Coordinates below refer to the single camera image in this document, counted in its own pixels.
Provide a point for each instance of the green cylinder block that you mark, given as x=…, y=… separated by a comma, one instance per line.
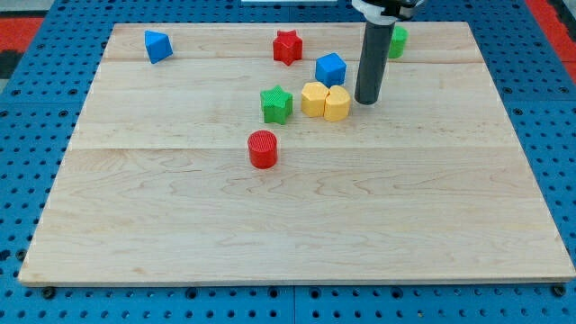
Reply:
x=398, y=42

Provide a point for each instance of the green star block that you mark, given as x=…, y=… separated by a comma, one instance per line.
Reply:
x=276, y=105

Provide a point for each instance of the yellow hexagon block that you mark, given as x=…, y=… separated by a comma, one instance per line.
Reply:
x=313, y=97

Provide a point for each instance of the yellow heart block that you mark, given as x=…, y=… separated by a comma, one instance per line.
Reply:
x=337, y=104

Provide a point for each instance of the blue cube block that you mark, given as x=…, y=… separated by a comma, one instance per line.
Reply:
x=331, y=70

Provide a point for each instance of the red cylinder block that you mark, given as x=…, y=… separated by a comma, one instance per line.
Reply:
x=262, y=149

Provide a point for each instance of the blue triangular prism block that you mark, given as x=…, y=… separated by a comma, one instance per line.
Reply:
x=158, y=46

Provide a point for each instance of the light wooden board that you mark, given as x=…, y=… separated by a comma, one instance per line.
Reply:
x=427, y=186

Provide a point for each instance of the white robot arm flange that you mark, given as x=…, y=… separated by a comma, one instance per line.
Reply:
x=386, y=12

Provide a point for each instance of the red star block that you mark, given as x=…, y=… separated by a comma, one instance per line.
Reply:
x=287, y=47

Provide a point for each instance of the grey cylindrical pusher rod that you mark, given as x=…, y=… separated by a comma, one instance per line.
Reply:
x=372, y=63

